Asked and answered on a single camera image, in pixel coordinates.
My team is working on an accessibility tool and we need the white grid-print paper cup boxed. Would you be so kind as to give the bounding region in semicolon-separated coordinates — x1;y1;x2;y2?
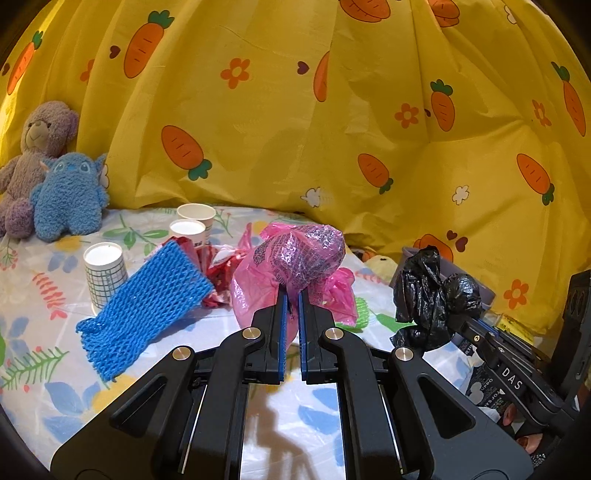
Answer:
177;203;217;245
83;242;129;309

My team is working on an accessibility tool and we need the pink plastic bag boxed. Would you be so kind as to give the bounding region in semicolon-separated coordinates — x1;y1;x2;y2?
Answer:
231;222;358;344

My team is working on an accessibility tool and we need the red wrapper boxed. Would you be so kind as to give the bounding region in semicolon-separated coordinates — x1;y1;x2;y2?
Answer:
173;235;259;308

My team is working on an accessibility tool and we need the yellow duck plush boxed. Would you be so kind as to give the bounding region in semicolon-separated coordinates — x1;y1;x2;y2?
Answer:
365;253;403;283

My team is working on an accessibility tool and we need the blue foam net sleeve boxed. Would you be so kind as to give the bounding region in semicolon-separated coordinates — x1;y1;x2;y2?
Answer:
75;237;215;383

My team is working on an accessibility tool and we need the black printed packet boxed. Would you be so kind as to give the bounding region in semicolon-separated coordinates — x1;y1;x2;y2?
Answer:
465;362;555;467

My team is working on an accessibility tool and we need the yellow carrot-print cloth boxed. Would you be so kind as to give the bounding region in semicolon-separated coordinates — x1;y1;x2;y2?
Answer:
0;0;591;352

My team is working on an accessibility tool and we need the orange-print paper cup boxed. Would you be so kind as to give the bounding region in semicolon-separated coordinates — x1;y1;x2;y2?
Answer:
169;219;207;253

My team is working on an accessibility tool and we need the grey plastic bin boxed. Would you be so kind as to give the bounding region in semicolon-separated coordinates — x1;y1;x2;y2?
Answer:
401;247;498;319

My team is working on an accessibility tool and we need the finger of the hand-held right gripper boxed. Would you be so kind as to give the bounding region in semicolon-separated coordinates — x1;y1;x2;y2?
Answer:
455;318;503;366
480;320;533;357

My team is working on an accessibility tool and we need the floral tablecloth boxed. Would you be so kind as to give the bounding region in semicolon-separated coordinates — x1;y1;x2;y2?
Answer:
0;205;509;480

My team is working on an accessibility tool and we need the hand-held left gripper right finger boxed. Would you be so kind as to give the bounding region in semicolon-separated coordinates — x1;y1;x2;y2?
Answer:
298;287;535;480

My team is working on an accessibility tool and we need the blue plush toy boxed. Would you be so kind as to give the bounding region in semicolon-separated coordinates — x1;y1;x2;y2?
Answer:
30;152;112;243

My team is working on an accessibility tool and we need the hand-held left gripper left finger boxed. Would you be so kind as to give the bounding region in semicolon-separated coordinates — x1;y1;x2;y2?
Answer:
50;281;291;480

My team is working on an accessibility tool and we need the purple teddy bear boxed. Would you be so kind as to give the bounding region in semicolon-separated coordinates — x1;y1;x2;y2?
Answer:
0;100;80;241

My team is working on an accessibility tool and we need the black plastic bag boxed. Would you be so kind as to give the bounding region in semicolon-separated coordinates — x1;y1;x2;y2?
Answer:
390;246;483;352

